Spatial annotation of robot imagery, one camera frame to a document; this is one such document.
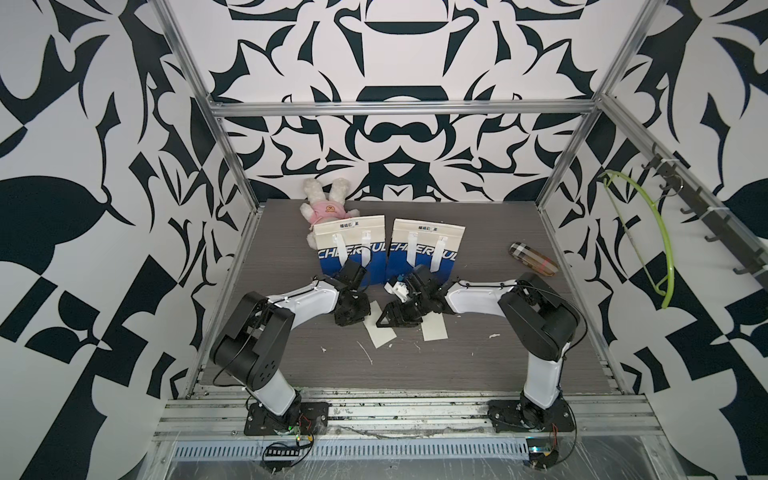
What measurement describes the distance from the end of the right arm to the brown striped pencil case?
43 centimetres

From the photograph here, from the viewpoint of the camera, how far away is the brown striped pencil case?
1.01 meters

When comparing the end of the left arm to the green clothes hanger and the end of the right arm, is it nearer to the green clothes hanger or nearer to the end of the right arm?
the end of the right arm

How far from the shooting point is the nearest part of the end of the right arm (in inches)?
28.5
